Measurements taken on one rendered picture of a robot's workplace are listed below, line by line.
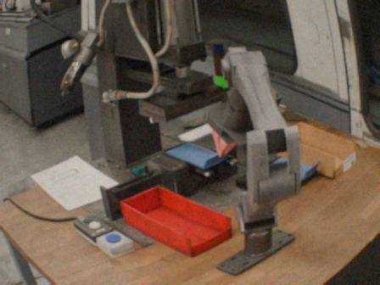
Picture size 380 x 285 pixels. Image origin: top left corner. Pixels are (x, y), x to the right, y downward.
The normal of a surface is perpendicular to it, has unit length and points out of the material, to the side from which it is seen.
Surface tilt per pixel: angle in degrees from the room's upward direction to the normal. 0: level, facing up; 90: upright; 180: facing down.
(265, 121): 20
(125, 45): 90
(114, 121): 90
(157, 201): 90
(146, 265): 0
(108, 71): 90
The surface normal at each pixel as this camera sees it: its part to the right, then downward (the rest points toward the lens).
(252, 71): -0.07, -0.73
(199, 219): -0.76, 0.33
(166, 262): -0.10, -0.91
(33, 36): 0.60, 0.26
